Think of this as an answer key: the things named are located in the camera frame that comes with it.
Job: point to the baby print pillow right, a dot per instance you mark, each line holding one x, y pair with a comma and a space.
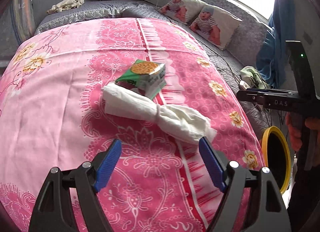
215, 25

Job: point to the light green cloth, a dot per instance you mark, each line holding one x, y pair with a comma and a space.
252, 77

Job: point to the blue curtain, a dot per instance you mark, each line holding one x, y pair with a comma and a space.
272, 58

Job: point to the green cracker wrapper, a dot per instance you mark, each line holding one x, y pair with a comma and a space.
146, 78

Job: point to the yellow rimmed trash bin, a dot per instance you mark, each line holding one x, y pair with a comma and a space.
277, 156

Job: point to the baby print pillow left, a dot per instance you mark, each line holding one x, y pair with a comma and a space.
182, 11

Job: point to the crumpled cream cloth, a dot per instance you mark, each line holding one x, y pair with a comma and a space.
65, 5

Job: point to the twisted white tissue paper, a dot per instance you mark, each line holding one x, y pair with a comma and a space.
179, 121

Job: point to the white power strip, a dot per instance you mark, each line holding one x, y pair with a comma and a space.
243, 85

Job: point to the baby print pillow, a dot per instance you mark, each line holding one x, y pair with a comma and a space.
215, 25
182, 11

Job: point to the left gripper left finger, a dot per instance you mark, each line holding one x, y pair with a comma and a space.
104, 164

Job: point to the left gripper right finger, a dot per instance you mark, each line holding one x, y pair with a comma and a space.
216, 164

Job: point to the person's right hand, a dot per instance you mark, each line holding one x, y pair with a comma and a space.
295, 134

